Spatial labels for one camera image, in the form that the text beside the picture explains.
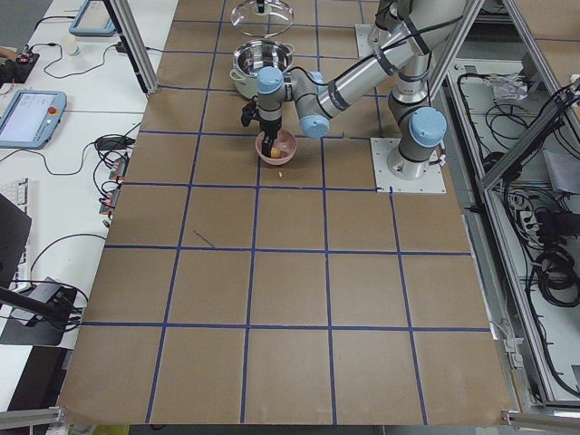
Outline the glass pot lid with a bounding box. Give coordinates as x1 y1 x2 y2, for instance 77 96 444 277
230 0 295 38

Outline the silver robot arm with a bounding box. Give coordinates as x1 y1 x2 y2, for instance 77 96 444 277
241 1 466 180

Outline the steel pot with green base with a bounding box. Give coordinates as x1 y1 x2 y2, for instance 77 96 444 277
229 39 295 100

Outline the pink bowl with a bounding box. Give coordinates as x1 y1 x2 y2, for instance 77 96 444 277
255 130 297 166

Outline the far blue teach pendant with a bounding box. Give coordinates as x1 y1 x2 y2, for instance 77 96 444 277
69 0 116 37

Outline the blue teach pendant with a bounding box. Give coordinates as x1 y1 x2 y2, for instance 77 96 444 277
0 90 67 150
69 0 116 37

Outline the white paper cup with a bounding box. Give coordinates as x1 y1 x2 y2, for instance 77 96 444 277
62 34 81 56

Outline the near blue teach pendant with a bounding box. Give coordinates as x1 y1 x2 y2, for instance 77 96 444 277
0 90 67 150

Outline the white keyboard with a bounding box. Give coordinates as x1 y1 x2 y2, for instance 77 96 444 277
1 178 30 290

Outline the black monitor stand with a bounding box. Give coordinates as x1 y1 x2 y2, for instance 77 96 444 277
1 197 82 346

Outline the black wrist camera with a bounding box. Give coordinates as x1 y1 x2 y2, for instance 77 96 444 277
240 101 257 127

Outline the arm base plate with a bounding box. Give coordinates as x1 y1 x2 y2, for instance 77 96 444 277
354 24 376 57
370 138 447 195

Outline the aluminium frame post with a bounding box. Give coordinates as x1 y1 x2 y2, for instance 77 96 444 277
108 0 159 95

